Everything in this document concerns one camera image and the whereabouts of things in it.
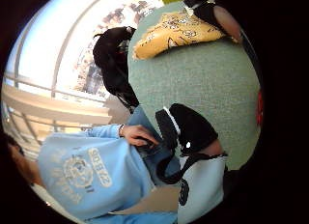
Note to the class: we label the the person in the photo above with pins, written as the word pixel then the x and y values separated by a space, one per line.
pixel 87 172

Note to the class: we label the white metal railing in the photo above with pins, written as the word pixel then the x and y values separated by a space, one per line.
pixel 48 85

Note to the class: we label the red object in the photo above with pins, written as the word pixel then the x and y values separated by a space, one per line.
pixel 259 108

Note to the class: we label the yellow printed soft toy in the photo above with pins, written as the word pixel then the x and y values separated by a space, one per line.
pixel 175 34

